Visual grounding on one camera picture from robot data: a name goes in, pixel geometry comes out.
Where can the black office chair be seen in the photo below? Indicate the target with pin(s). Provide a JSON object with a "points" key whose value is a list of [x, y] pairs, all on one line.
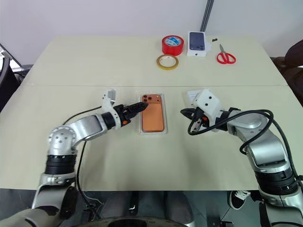
{"points": [[7, 80]]}

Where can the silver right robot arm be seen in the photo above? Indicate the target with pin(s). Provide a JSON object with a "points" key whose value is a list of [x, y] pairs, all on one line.
{"points": [[262, 139]]}

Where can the black and white sneaker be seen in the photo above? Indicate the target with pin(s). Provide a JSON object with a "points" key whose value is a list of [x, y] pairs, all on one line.
{"points": [[237, 201]]}

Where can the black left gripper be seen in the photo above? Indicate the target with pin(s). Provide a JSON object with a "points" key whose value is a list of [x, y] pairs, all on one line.
{"points": [[122, 113]]}

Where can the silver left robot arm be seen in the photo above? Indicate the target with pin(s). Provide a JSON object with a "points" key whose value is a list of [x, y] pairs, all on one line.
{"points": [[82, 127]]}

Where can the orange smartphone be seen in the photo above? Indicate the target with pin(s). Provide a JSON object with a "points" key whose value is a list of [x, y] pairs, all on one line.
{"points": [[152, 118]]}

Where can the grey aluminium profile post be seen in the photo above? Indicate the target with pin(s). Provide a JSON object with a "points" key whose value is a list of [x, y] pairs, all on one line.
{"points": [[206, 14]]}

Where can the clear-rimmed white box base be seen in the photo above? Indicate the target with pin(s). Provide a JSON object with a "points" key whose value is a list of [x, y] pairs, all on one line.
{"points": [[166, 123]]}

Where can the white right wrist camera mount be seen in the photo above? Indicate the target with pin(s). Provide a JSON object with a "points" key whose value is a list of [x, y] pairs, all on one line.
{"points": [[208, 102]]}

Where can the dark brown chair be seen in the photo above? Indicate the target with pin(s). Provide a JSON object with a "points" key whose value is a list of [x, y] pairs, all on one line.
{"points": [[292, 63]]}

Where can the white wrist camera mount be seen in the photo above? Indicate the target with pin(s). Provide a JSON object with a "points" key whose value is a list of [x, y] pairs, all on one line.
{"points": [[208, 102], [108, 101]]}

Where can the white box with phone print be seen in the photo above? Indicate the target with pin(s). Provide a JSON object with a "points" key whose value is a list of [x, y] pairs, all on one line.
{"points": [[196, 43]]}

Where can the yellow tape roll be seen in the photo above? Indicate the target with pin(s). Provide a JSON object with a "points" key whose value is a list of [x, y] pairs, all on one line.
{"points": [[159, 63]]}

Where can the grey robot shoulder cover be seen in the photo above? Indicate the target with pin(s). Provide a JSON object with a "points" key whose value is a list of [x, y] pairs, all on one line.
{"points": [[26, 217]]}

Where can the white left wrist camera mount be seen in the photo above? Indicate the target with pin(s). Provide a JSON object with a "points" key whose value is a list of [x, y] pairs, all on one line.
{"points": [[108, 101]]}

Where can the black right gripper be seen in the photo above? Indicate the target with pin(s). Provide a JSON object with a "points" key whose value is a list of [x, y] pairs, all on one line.
{"points": [[202, 120]]}

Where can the dark rounded robot leg shape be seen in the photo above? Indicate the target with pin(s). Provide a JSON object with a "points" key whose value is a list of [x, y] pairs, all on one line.
{"points": [[177, 205]]}

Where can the red tape roll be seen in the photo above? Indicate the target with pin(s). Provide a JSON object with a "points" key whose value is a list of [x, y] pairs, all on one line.
{"points": [[172, 48]]}

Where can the small black clip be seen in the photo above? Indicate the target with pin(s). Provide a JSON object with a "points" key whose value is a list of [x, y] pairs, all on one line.
{"points": [[214, 40]]}

